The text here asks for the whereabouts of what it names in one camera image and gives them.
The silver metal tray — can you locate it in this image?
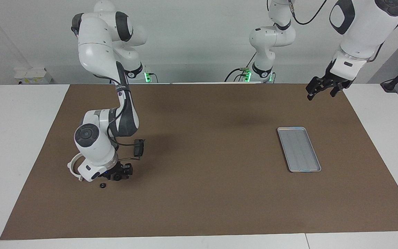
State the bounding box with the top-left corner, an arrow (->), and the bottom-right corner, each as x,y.
277,127 -> 322,173

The brown table mat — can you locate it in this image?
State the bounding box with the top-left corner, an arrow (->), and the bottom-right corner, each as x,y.
0,83 -> 398,240

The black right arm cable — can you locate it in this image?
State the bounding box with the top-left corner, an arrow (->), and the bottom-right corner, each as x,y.
92,73 -> 146,161

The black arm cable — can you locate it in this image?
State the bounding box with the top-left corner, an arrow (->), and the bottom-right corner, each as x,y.
92,73 -> 146,161
288,0 -> 398,63

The white semicircular plastic bracket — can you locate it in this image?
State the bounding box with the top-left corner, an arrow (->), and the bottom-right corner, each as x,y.
67,154 -> 84,182

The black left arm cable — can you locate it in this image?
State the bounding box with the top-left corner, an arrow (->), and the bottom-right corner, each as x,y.
288,0 -> 398,63

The black left base cable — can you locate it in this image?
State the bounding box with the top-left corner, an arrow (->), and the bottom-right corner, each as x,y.
224,52 -> 257,82

